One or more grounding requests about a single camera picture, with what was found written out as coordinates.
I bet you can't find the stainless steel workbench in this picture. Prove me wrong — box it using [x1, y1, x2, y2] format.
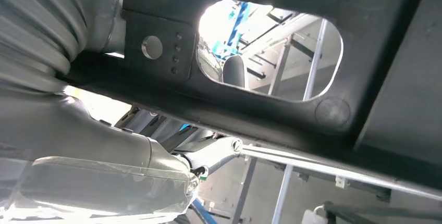
[235, 17, 442, 224]

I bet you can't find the blue rack with green crates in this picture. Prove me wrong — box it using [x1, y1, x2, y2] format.
[211, 1, 250, 60]

